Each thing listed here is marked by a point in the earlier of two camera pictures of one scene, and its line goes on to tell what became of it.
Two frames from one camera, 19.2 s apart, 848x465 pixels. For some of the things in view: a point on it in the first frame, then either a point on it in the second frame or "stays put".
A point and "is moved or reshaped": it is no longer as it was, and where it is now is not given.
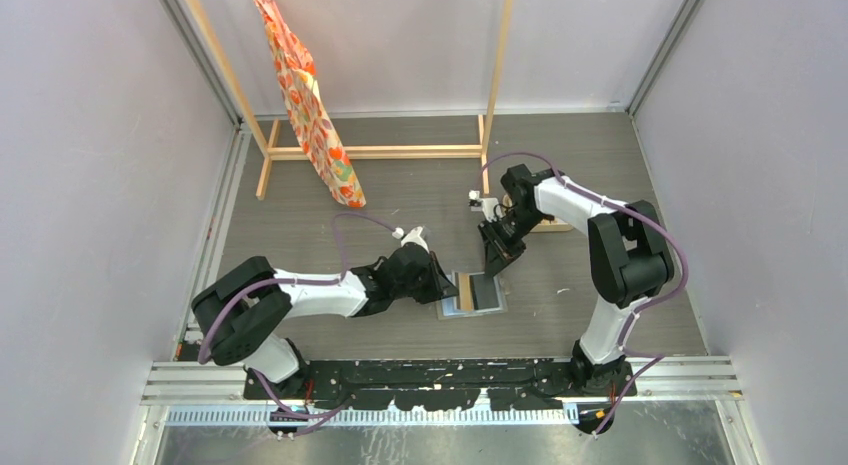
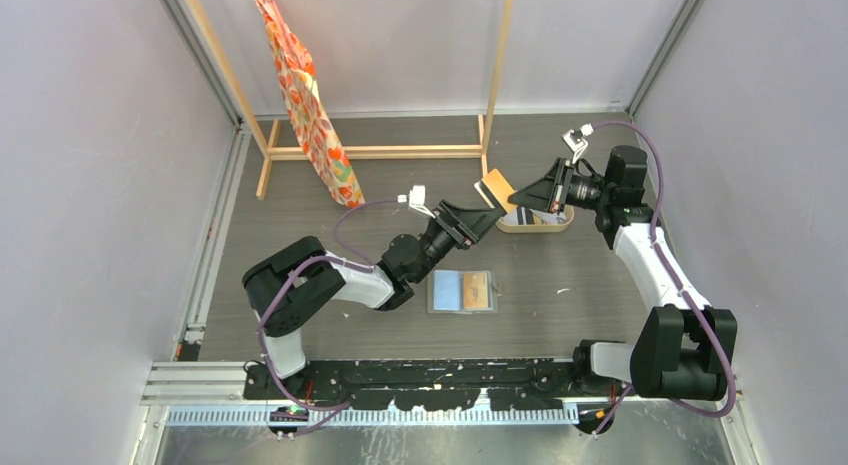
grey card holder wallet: (449, 307) is moved or reshaped
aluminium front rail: (188, 381) stays put
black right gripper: (500, 256) to (551, 193)
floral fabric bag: (320, 138) stays put
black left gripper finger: (445, 286) to (476, 223)
